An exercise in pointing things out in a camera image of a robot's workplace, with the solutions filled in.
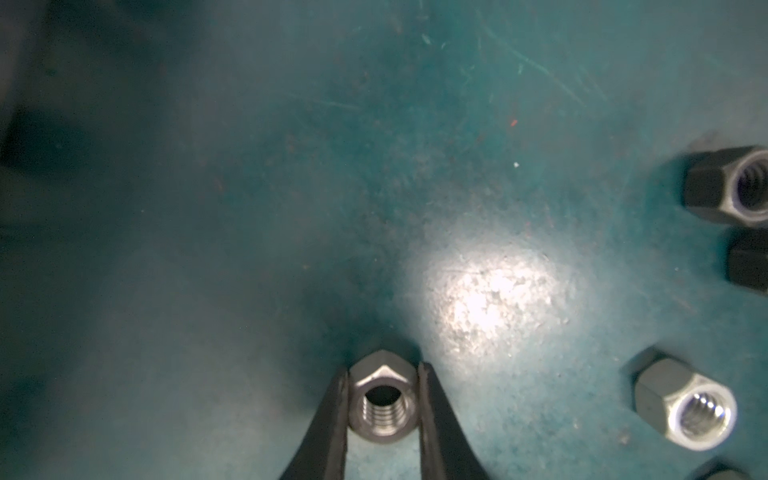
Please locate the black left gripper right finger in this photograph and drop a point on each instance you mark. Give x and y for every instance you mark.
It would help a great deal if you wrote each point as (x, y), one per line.
(445, 452)

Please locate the green table mat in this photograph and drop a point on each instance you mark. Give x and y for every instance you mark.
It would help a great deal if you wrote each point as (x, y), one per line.
(208, 207)

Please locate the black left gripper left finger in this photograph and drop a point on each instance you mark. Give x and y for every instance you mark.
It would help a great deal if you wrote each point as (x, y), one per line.
(322, 452)

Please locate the black hex nut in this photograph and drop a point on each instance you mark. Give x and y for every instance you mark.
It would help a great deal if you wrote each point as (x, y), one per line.
(747, 261)
(729, 186)

